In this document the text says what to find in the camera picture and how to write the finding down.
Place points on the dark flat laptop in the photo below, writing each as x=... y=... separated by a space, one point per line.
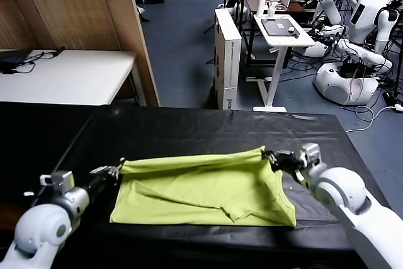
x=9 y=58

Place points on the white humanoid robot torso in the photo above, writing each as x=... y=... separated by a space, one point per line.
x=362 y=20

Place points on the white robot mobile base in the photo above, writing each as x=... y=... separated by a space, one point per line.
x=337 y=83

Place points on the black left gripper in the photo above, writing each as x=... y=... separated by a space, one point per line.
x=96 y=186

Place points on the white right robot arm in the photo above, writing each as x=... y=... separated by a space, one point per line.
x=362 y=212

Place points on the black side table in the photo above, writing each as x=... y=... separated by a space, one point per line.
x=37 y=143

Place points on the grey closed laptop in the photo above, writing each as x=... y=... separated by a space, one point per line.
x=277 y=26

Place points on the white height-adjustable desk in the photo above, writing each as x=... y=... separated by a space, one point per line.
x=283 y=40

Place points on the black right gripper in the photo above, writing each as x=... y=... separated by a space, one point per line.
x=289 y=162

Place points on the small black device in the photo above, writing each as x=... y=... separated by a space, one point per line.
x=292 y=31

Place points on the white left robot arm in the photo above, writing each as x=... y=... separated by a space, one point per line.
x=34 y=234

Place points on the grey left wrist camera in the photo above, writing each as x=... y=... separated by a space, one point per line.
x=61 y=180

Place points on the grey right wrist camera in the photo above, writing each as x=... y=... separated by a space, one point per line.
x=311 y=154

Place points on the black plastic table cover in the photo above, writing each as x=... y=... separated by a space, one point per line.
x=189 y=124

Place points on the white idle robot arm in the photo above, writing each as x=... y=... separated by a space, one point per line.
x=362 y=53

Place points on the white water bottle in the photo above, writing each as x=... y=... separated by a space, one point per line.
x=260 y=6

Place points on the white folding table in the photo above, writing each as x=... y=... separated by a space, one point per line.
x=78 y=77

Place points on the black power strip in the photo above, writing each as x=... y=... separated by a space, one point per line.
x=388 y=98

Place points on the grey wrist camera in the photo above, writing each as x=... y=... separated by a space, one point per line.
x=61 y=180
x=311 y=154

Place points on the tall white cardboard box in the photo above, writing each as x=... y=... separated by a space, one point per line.
x=226 y=45

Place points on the yellow-green t-shirt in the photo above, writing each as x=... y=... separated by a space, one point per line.
x=195 y=193

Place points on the small white container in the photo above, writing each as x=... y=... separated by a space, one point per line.
x=270 y=10

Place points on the brown wooden desk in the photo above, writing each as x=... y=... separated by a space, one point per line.
x=299 y=7

